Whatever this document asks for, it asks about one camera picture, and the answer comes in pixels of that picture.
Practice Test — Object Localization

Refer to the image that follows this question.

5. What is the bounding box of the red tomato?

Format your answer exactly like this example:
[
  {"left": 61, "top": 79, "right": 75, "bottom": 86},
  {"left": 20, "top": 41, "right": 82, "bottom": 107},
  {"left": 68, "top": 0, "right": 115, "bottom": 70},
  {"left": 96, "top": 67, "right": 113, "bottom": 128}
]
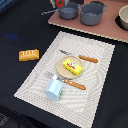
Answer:
[{"left": 55, "top": 0, "right": 65, "bottom": 7}]

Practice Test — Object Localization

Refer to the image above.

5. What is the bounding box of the light blue milk carton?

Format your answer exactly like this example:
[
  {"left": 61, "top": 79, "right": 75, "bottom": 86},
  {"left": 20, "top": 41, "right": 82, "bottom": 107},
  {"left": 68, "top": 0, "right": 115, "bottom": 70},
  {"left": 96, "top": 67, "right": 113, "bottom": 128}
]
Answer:
[{"left": 45, "top": 77, "right": 62, "bottom": 101}]

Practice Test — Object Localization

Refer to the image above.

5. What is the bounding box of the round wooden plate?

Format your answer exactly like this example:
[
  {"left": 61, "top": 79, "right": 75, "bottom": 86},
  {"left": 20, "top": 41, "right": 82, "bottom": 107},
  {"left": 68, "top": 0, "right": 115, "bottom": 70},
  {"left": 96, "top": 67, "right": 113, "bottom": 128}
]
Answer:
[{"left": 57, "top": 55, "right": 84, "bottom": 79}]

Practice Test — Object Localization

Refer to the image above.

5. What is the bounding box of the wooden handled fork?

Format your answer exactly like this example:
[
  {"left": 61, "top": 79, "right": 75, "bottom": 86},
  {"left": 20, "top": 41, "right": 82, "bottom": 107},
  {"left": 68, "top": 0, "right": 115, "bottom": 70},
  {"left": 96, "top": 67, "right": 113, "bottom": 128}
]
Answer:
[{"left": 44, "top": 72, "right": 86, "bottom": 90}]

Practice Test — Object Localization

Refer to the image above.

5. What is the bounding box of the left grey pot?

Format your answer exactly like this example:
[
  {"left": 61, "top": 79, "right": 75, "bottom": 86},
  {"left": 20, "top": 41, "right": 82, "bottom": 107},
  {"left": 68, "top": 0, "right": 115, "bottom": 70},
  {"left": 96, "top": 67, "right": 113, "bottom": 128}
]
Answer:
[{"left": 41, "top": 1, "right": 80, "bottom": 20}]

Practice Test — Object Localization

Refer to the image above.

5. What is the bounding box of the yellow butter box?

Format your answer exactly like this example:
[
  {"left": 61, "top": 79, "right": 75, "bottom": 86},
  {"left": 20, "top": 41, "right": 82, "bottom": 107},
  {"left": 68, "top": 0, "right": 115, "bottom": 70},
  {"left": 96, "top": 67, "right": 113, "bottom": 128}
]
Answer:
[{"left": 63, "top": 59, "right": 82, "bottom": 75}]

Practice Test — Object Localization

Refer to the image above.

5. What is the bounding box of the grey pot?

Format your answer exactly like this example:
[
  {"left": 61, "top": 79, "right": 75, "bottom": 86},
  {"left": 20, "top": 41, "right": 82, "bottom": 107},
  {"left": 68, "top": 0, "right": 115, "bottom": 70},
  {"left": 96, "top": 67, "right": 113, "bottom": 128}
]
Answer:
[
  {"left": 41, "top": 1, "right": 80, "bottom": 20},
  {"left": 80, "top": 3, "right": 108, "bottom": 26}
]

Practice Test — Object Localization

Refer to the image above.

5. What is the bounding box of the white woven placemat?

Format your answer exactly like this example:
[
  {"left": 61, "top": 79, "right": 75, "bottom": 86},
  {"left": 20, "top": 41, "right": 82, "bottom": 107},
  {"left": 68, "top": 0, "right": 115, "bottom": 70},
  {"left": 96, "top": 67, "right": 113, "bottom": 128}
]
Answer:
[{"left": 14, "top": 32, "right": 115, "bottom": 128}]

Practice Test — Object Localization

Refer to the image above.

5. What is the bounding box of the beige bowl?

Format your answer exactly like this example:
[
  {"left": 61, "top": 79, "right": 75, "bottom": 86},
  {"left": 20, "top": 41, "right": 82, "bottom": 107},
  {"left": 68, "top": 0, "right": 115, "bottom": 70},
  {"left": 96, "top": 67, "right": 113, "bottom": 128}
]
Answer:
[{"left": 119, "top": 5, "right": 128, "bottom": 30}]

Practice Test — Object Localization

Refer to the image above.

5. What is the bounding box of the right grey pot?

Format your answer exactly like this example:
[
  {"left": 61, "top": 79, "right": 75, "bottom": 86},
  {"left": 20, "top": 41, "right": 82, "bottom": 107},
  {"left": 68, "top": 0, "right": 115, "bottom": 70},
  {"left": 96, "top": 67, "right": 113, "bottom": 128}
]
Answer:
[{"left": 80, "top": 3, "right": 108, "bottom": 26}]

